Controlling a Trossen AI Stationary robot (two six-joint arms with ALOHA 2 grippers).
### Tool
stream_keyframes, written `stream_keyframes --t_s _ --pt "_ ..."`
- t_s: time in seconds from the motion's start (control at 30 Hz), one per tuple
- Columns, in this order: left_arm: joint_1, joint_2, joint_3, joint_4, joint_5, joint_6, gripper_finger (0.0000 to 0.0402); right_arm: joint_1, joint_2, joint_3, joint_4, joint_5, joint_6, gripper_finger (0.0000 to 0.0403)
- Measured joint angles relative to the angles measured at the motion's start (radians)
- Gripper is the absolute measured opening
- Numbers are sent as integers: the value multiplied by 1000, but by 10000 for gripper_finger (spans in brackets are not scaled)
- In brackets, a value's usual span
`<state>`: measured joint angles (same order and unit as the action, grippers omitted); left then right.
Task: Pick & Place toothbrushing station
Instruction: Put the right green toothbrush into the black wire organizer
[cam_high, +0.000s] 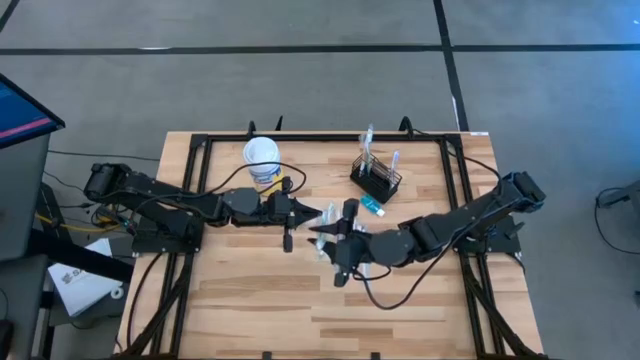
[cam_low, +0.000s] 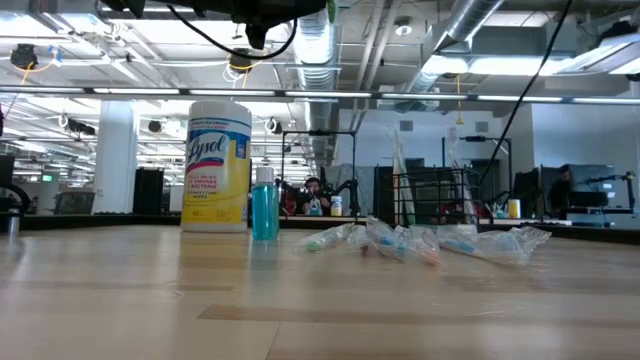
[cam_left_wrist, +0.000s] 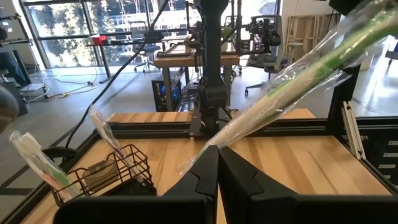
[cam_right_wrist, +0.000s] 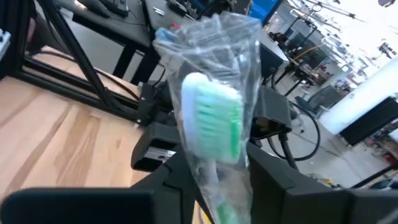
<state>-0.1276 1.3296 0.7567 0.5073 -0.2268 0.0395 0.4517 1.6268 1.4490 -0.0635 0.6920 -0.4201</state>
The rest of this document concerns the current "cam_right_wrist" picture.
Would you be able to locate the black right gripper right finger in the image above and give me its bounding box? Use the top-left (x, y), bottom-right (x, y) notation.
top-left (248, 143), bottom-right (398, 224)

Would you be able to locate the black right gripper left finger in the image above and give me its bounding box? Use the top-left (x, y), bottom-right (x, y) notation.
top-left (0, 145), bottom-right (215, 224)

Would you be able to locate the green toothbrush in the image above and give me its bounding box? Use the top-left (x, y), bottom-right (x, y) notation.
top-left (152, 11), bottom-right (262, 224)

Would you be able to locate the black cabinet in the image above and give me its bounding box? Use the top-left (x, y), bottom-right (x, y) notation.
top-left (339, 96), bottom-right (398, 146)

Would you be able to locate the grey office chair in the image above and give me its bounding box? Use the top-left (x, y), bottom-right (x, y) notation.
top-left (294, 85), bottom-right (345, 118)

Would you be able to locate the dark grey desk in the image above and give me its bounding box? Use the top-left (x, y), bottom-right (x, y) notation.
top-left (55, 0), bottom-right (165, 86)

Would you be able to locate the white column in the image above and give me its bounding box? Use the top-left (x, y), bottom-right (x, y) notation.
top-left (320, 57), bottom-right (398, 135)

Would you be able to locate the black keyboard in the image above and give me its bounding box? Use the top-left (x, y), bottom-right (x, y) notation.
top-left (77, 0), bottom-right (130, 18)

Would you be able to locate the grey cabinet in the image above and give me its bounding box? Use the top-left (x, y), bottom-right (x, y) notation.
top-left (259, 29), bottom-right (290, 78)

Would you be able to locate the blue-screen monitor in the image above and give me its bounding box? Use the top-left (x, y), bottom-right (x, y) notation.
top-left (248, 0), bottom-right (284, 25)

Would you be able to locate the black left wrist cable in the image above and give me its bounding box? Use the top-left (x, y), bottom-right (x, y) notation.
top-left (267, 101), bottom-right (322, 171)

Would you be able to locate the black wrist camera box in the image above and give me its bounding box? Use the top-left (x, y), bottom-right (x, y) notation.
top-left (251, 86), bottom-right (294, 141)

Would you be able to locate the black aluminium table frame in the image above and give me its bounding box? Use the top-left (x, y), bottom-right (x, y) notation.
top-left (0, 0), bottom-right (147, 122)

